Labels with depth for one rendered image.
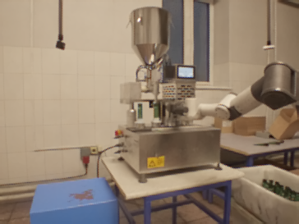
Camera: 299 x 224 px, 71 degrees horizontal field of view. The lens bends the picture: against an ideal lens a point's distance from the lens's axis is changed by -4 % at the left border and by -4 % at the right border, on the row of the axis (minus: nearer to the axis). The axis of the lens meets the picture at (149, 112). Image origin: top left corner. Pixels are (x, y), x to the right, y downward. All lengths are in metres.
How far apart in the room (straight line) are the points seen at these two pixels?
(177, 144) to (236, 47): 2.87
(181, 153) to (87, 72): 1.81
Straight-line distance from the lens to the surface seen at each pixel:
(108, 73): 2.86
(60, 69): 2.81
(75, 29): 2.92
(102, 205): 1.44
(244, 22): 4.21
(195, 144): 1.42
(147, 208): 1.22
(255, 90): 0.92
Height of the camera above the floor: 1.23
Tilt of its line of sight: 4 degrees down
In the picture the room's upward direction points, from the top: straight up
